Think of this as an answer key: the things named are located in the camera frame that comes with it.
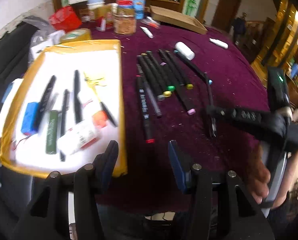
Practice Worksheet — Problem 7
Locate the black marker light blue cap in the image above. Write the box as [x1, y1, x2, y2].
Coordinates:
[204, 73, 217, 138]

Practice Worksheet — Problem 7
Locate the yellow plastic clip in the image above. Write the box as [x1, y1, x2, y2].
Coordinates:
[84, 72, 107, 88]

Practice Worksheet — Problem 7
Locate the white pill bottle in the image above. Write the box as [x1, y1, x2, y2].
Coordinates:
[175, 42, 195, 60]

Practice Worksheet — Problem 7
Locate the yellow and black pen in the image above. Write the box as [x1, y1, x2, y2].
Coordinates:
[89, 79, 117, 128]

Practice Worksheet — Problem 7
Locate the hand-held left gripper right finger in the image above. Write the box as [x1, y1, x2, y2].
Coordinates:
[168, 140, 274, 240]

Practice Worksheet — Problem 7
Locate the gold packaging box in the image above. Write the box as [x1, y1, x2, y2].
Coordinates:
[89, 4, 114, 20]

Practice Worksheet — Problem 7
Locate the dark green cylinder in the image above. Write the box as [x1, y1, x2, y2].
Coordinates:
[45, 110, 59, 155]

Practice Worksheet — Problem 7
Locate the wooden door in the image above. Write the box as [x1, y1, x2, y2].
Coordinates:
[211, 0, 243, 27]

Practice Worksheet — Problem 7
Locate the brown filled jar red lid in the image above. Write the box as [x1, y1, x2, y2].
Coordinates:
[113, 0, 137, 35]

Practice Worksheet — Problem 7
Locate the clear plastic bag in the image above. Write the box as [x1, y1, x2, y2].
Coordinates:
[22, 15, 54, 43]

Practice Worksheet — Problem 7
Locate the red and white packet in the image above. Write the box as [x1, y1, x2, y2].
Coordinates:
[144, 17, 161, 28]

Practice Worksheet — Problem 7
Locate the red and white small box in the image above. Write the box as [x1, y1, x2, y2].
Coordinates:
[96, 17, 114, 32]

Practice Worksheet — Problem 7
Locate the group of black markers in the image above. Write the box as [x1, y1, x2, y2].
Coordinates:
[135, 50, 207, 144]

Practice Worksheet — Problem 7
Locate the thin black pen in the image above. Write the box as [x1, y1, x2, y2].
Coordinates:
[59, 89, 70, 162]

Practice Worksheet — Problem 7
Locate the black marker white print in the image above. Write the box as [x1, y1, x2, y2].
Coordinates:
[35, 75, 57, 129]

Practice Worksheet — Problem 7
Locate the small white squeeze tube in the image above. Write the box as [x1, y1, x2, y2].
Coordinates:
[139, 26, 154, 39]

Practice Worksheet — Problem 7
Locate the person's right hand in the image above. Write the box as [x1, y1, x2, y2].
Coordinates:
[246, 146, 271, 204]

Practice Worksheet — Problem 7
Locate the white plastic tube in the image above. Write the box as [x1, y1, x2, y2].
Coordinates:
[209, 38, 228, 49]

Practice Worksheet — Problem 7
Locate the blue battery pack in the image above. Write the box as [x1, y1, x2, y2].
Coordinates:
[21, 102, 43, 134]

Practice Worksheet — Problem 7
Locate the plain black marker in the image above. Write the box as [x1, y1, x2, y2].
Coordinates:
[73, 69, 82, 125]

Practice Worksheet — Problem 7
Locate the red plastic bag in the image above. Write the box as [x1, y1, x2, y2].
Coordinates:
[48, 5, 82, 30]

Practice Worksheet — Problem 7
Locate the white bottle red label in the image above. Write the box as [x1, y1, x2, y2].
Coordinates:
[57, 120, 99, 155]

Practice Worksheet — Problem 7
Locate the flat brown cardboard box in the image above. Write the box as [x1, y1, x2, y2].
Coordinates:
[150, 5, 208, 35]

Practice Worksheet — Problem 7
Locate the yellow tape roll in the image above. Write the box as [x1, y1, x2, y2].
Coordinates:
[60, 28, 92, 43]

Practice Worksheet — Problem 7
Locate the grey transparent pen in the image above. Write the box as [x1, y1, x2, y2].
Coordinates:
[136, 64, 162, 117]

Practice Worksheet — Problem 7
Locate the maroon tablecloth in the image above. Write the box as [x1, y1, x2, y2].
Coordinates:
[81, 21, 272, 213]

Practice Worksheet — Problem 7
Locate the yellow taped cardboard tray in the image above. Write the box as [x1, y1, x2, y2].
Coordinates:
[0, 39, 128, 179]

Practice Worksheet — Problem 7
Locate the person's right forearm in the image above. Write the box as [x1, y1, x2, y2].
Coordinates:
[271, 140, 298, 210]

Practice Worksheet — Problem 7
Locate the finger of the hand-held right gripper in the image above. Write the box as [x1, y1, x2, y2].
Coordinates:
[206, 104, 273, 128]

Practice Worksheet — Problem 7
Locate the blue and white object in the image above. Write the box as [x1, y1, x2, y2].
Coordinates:
[0, 81, 17, 104]

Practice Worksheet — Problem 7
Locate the black bag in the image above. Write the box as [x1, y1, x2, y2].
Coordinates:
[0, 21, 39, 100]

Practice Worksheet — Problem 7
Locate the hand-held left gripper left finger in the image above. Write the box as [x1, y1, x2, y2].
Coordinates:
[14, 140, 119, 240]

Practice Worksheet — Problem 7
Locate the white packaging box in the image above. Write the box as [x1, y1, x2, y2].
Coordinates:
[30, 30, 65, 57]

